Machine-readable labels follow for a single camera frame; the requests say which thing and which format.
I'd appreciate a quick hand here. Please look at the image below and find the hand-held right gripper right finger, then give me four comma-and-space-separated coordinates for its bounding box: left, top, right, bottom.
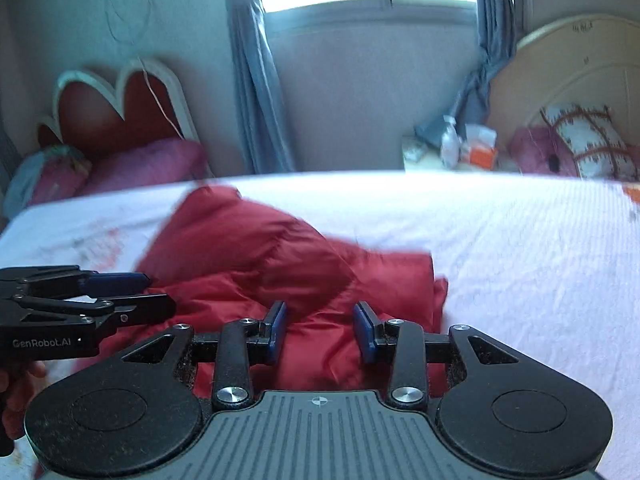
352, 301, 521, 407

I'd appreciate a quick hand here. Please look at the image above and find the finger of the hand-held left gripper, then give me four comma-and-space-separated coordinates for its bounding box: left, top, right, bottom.
10, 293, 177, 328
0, 265, 152, 302

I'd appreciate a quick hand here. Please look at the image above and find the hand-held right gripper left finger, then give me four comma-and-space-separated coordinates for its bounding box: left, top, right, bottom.
122, 301, 289, 414

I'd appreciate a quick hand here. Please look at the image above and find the red puffer jacket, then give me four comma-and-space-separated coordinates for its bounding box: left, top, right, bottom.
134, 185, 451, 402

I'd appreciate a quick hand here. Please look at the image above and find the person's left hand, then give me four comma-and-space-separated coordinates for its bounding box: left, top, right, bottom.
0, 360, 48, 442

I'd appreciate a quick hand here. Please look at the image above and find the magenta pillow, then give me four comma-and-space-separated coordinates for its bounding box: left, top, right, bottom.
79, 138, 209, 197

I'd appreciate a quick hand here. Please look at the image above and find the blue and pink pillow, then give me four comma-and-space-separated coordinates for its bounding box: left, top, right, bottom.
4, 145, 94, 217

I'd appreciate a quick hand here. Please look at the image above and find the grey-blue curtain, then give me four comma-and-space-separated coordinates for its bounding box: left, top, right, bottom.
209, 0, 297, 174
414, 0, 532, 147
0, 105, 23, 196

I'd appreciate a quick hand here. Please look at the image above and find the bed with white floral bedspread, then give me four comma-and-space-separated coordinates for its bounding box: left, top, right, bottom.
0, 170, 640, 480

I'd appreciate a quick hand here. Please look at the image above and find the red heart-shaped headboard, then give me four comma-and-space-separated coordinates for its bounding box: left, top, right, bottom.
37, 57, 202, 162

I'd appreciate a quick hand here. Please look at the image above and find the clear plastic bottle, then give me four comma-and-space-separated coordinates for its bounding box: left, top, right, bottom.
439, 115, 461, 169

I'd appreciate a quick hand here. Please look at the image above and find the orange box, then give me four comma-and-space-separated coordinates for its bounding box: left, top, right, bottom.
460, 147, 499, 169

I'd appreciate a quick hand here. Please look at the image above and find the white tissue pack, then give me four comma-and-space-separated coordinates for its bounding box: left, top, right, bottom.
464, 123, 499, 149

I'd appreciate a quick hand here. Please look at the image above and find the white brown-patterned pillow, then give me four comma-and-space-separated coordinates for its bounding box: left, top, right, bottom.
540, 103, 634, 181

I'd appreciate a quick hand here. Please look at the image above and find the cream round headboard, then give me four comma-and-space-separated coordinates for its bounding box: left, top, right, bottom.
487, 15, 640, 182

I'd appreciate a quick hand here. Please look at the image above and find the white wall cable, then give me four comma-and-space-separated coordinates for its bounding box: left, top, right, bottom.
104, 0, 183, 138

